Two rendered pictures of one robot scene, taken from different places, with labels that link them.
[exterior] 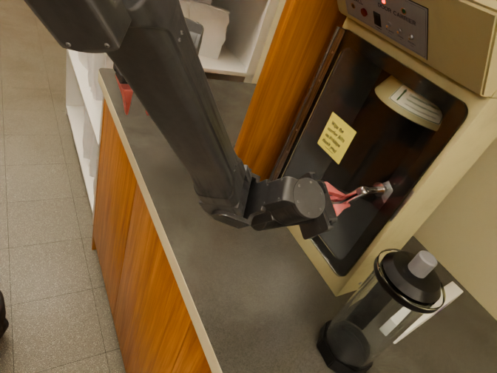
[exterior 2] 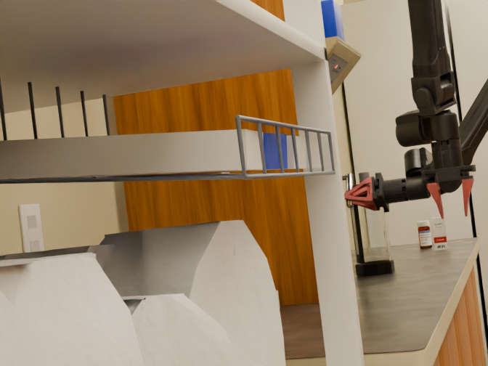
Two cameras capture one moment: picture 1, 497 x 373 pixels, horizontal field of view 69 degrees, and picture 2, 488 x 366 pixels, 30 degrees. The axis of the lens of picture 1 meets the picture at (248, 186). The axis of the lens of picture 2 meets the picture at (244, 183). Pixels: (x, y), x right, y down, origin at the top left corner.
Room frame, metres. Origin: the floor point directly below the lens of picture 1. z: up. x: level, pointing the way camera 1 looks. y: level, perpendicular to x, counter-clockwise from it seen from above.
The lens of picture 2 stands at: (1.98, 1.59, 1.18)
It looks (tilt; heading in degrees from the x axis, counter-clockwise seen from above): 1 degrees up; 238
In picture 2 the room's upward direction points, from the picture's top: 7 degrees counter-clockwise
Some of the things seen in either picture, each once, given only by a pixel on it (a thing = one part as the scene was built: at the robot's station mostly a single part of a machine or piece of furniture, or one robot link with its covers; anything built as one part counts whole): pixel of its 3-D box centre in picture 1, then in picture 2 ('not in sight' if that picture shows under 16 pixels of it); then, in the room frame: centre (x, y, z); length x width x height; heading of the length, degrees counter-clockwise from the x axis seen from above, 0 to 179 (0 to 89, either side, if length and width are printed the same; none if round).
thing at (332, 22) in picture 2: not in sight; (318, 25); (0.68, -0.06, 1.56); 0.10 x 0.10 x 0.09; 41
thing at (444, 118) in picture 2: not in sight; (441, 128); (0.67, 0.28, 1.27); 0.07 x 0.06 x 0.07; 101
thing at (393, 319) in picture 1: (374, 315); (369, 229); (0.42, -0.28, 1.06); 0.11 x 0.11 x 0.21
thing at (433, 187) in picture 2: not in sight; (446, 194); (0.67, 0.28, 1.14); 0.07 x 0.07 x 0.09; 41
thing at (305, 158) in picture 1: (342, 157); not in sight; (0.65, -0.15, 1.19); 0.30 x 0.01 x 0.40; 41
